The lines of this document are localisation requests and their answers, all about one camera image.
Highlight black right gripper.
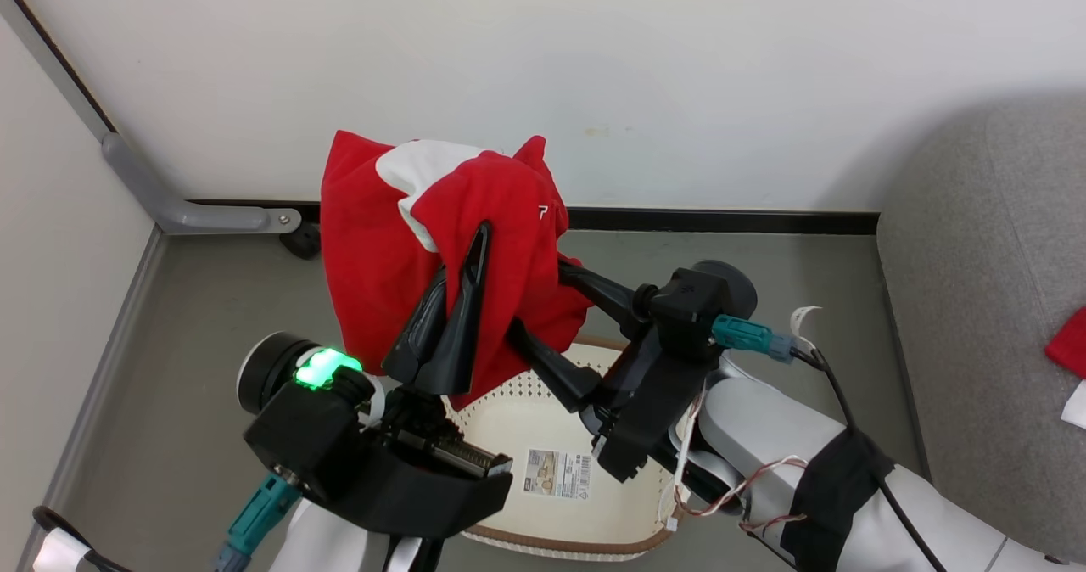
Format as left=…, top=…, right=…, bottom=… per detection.
left=507, top=258, right=720, bottom=484

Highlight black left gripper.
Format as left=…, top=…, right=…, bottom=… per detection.
left=327, top=220, right=516, bottom=539

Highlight red garment white patch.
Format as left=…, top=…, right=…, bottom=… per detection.
left=320, top=129, right=593, bottom=412

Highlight red jersey number 23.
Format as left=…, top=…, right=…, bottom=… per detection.
left=1044, top=305, right=1086, bottom=430

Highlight grey fabric sofa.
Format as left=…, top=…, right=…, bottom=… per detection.
left=876, top=97, right=1086, bottom=564

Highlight white perforated laundry basket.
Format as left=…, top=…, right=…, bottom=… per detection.
left=441, top=336, right=705, bottom=563

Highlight paper label sticker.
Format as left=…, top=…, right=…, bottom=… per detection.
left=522, top=447, right=595, bottom=501

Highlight black caster wheel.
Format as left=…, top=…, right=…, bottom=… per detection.
left=280, top=222, right=323, bottom=261

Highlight black baseboard strip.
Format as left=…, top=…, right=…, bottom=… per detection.
left=188, top=200, right=880, bottom=235

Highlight right teal plug black cable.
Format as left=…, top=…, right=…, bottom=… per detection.
left=711, top=315, right=951, bottom=572

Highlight thin white wire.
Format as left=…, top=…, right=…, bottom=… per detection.
left=658, top=390, right=709, bottom=532

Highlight white cable tag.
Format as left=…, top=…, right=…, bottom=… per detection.
left=32, top=528, right=90, bottom=572
left=789, top=305, right=824, bottom=352

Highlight red white twisted wires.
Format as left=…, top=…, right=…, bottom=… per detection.
left=675, top=456, right=811, bottom=535

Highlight grey metal frame leg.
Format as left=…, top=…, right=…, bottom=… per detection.
left=102, top=133, right=303, bottom=235

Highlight black strap on right arm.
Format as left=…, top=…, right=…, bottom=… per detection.
left=779, top=426, right=898, bottom=572

